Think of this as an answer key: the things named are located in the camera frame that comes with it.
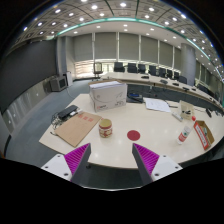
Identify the white cardboard paper box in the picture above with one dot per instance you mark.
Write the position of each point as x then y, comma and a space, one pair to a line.
107, 97

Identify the open red-sided cardboard box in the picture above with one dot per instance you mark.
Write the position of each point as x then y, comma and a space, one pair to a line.
201, 135

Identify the grey monitor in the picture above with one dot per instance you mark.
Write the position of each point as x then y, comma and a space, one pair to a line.
58, 83

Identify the beige desk organizer box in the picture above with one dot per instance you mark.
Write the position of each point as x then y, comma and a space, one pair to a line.
186, 107

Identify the clear red-capped water bottle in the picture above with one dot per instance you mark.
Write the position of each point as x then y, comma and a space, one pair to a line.
184, 134

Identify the flat round red coaster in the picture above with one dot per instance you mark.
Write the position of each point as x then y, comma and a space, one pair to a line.
133, 135

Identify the white power adapter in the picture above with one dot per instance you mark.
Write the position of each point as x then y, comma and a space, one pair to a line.
74, 112

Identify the black desk microphones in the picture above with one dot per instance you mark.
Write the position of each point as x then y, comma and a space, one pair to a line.
145, 77

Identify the long curved conference desk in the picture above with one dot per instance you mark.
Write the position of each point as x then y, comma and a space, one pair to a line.
133, 77

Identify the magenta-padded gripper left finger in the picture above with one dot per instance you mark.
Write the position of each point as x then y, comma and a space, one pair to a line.
76, 156

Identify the flat black device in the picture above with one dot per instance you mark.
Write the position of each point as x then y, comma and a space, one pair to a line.
67, 111

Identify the black office chairs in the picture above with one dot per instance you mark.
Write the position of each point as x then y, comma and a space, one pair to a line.
132, 67

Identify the black stapler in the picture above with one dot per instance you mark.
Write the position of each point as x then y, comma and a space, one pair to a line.
186, 112

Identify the white marker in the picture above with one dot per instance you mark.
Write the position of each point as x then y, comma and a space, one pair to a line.
177, 116

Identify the white paper sheets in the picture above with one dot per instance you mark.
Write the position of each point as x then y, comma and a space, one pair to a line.
156, 104

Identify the round ceiling lights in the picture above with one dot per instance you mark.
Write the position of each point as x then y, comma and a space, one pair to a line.
94, 7

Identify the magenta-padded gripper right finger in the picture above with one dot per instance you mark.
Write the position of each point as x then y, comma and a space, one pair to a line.
147, 157

